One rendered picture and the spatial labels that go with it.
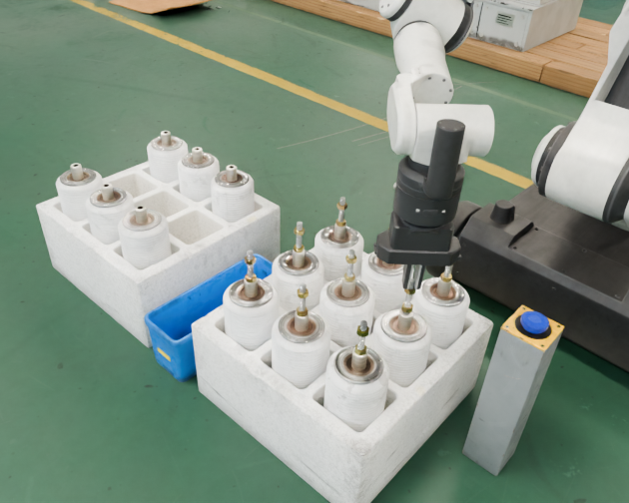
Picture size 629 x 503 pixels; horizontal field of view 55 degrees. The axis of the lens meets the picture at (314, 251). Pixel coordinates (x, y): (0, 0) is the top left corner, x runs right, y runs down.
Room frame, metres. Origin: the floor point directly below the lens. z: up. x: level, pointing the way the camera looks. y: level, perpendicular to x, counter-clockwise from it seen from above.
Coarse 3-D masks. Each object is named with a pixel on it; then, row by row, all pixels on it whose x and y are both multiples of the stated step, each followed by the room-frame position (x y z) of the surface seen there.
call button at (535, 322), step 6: (528, 312) 0.67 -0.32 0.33; (534, 312) 0.67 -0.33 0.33; (522, 318) 0.66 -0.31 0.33; (528, 318) 0.66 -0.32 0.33; (534, 318) 0.66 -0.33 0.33; (540, 318) 0.66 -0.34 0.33; (546, 318) 0.66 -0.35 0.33; (522, 324) 0.65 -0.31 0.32; (528, 324) 0.65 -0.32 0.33; (534, 324) 0.65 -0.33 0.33; (540, 324) 0.65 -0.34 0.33; (546, 324) 0.65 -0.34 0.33; (528, 330) 0.65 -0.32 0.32; (534, 330) 0.64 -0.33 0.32; (540, 330) 0.64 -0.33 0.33
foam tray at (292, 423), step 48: (480, 336) 0.77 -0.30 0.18; (240, 384) 0.68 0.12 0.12; (288, 384) 0.64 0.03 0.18; (432, 384) 0.66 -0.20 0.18; (288, 432) 0.61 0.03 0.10; (336, 432) 0.55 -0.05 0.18; (384, 432) 0.56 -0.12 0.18; (432, 432) 0.69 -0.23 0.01; (336, 480) 0.54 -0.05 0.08; (384, 480) 0.58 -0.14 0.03
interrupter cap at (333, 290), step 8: (336, 280) 0.82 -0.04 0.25; (328, 288) 0.79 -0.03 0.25; (336, 288) 0.80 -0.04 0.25; (360, 288) 0.80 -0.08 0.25; (368, 288) 0.80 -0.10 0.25; (328, 296) 0.77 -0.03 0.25; (336, 296) 0.77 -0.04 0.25; (344, 296) 0.78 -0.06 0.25; (352, 296) 0.78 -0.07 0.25; (360, 296) 0.78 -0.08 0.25; (368, 296) 0.78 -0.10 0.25; (336, 304) 0.76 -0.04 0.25; (344, 304) 0.75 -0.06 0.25; (352, 304) 0.75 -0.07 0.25; (360, 304) 0.76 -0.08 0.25
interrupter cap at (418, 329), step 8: (392, 312) 0.74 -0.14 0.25; (384, 320) 0.72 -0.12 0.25; (392, 320) 0.72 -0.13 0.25; (416, 320) 0.72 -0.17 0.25; (424, 320) 0.72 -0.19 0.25; (384, 328) 0.70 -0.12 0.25; (392, 328) 0.70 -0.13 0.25; (416, 328) 0.71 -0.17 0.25; (424, 328) 0.71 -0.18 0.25; (392, 336) 0.68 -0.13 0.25; (400, 336) 0.69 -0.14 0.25; (408, 336) 0.69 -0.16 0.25; (416, 336) 0.69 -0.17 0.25
